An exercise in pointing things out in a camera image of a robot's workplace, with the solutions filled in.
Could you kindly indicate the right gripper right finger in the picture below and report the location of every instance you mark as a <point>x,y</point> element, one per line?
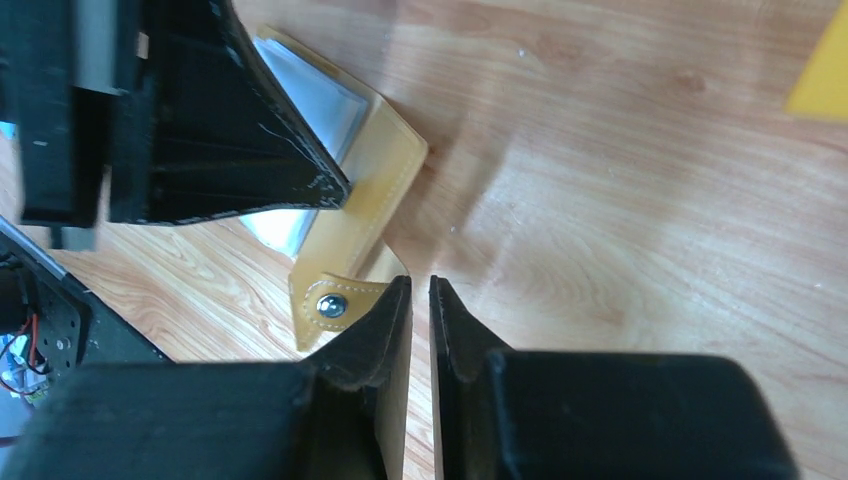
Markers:
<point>503,413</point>

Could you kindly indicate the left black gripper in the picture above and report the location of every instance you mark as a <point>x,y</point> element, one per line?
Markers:
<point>206,132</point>

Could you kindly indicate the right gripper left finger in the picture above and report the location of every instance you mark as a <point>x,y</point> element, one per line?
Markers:
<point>339,413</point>

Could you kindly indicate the yellow plastic bin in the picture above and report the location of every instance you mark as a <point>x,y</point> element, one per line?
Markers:
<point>821,89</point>

